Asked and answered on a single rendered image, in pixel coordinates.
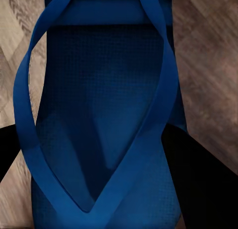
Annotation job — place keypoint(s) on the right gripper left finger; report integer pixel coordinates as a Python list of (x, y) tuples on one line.
[(9, 148)]

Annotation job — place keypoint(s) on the sandal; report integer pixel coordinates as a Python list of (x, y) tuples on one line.
[(111, 85)]

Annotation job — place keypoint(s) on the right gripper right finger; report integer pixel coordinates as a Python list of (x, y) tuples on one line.
[(207, 190)]

